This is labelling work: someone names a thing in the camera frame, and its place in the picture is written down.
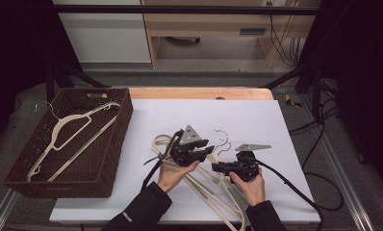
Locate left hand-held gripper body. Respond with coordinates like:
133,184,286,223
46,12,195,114
170,124,207,167

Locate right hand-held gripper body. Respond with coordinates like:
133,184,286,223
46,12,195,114
232,143,272,182

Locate cream plastic clothes hanger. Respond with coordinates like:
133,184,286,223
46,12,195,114
150,129,248,231
25,100,121,183
154,136,250,231

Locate brown woven basket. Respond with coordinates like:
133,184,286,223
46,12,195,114
3,87,135,199

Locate person's right hand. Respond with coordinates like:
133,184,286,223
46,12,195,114
228,167,267,207

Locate person's left hand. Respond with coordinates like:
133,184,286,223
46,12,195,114
157,158,201,193

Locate white table board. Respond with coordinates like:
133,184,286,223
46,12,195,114
48,98,322,224

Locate yellow and black object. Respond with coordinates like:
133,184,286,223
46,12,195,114
284,93,303,109

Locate black metal stand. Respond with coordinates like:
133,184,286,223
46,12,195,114
263,61,323,119
44,57,112,104

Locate beige cabinet furniture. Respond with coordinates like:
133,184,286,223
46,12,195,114
140,0,322,69

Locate black horizontal bar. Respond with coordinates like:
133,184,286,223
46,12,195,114
51,4,320,16

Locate white cabinet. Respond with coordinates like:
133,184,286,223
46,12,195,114
51,0,152,64

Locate black curtain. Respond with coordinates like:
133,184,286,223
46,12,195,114
0,0,82,152
294,0,383,193

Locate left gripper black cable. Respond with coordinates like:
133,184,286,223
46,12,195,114
140,129,184,191

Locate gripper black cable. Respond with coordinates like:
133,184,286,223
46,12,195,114
255,159,324,231
140,129,184,191

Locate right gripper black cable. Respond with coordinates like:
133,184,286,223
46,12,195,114
255,159,324,231

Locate black floor cable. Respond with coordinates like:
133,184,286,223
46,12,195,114
301,171,345,213
289,95,340,136

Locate aluminium rail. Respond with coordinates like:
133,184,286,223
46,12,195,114
0,189,20,231
299,95,376,231

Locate hanging black cables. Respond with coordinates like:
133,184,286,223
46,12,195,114
268,13,302,68

